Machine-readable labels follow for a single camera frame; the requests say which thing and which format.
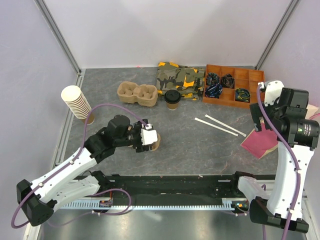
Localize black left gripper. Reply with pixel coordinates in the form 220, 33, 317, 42
114, 119, 153, 153

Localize beige pink paper bag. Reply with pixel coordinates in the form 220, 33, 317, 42
241, 106, 320, 159

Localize brown paper coffee cup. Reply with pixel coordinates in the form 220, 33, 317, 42
166, 102, 179, 111

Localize black plastic cup lid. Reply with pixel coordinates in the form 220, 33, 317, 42
164, 89, 181, 104

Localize brown pulp cup carrier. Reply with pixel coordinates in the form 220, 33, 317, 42
150, 133, 161, 151
117, 81, 158, 107

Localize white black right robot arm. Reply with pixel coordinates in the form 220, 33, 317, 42
229, 83, 320, 234

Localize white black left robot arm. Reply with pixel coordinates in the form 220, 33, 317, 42
16, 115, 158, 227

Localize yellow blue rolled tie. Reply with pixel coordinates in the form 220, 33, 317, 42
235, 88, 251, 103

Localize orange wooden divided tray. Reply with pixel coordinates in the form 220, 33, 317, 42
202, 64, 265, 109

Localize dark patterned rolled tie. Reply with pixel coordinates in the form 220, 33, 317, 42
221, 73, 235, 89

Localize white wrapped straw left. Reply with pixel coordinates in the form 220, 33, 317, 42
194, 117, 238, 137

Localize white wrapped straw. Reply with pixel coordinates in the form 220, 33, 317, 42
204, 114, 247, 137
194, 117, 238, 137

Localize blue striped rolled tie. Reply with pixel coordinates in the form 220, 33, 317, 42
204, 83, 223, 99

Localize white wrapped straw right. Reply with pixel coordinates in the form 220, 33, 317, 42
204, 114, 247, 137

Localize dark blue rolled tie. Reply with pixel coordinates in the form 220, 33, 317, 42
206, 72, 220, 86

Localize stack of paper cups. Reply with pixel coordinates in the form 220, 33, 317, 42
60, 85, 92, 123

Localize camouflage folded cloth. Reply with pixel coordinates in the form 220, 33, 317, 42
155, 62, 206, 101

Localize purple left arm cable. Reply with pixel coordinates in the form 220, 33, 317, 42
11, 103, 153, 230

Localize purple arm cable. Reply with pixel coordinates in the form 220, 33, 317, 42
11, 103, 153, 230
222, 83, 302, 240

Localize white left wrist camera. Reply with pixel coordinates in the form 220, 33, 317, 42
140, 123, 158, 146

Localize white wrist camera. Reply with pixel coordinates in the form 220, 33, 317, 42
140, 123, 158, 146
264, 80, 285, 107

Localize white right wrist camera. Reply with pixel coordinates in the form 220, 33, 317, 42
264, 80, 285, 107

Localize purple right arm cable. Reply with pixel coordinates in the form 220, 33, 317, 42
222, 83, 302, 240

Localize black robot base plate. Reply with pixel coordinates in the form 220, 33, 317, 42
91, 170, 252, 205

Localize slotted grey cable duct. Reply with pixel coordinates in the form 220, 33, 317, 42
61, 195, 247, 211

